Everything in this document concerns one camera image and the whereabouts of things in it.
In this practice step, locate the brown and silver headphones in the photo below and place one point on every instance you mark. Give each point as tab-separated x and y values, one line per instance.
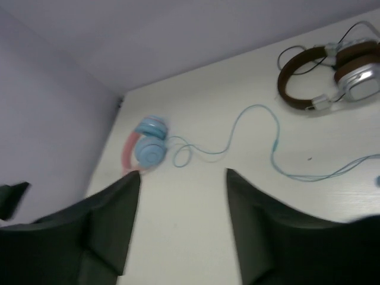
356	73

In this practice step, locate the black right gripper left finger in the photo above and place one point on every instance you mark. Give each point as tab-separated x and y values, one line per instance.
85	243

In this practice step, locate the pink and blue cat headphones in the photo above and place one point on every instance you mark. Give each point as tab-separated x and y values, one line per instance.
146	145

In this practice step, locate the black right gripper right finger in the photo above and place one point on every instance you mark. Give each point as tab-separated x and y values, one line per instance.
278	244

